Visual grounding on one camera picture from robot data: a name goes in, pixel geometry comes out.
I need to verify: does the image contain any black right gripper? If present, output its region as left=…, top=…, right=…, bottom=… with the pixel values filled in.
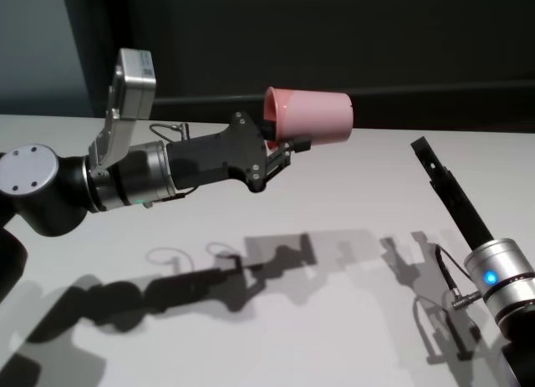
left=410, top=137, right=495, bottom=251

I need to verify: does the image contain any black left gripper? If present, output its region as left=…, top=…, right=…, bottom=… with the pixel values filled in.
left=166, top=110, right=313, bottom=194

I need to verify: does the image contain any pink plastic cup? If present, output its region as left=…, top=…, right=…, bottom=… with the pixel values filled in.
left=262, top=86, right=354, bottom=148

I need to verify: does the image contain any dark low horizontal rail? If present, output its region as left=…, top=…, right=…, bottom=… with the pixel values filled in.
left=150, top=92, right=535, bottom=134

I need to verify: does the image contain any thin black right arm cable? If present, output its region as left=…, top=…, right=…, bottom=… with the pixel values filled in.
left=434, top=244, right=486, bottom=309

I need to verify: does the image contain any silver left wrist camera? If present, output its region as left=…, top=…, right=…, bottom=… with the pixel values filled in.
left=86, top=48, right=158, bottom=175

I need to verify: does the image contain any grey vertical frame column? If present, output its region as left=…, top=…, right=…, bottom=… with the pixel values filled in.
left=62, top=0, right=135, bottom=116

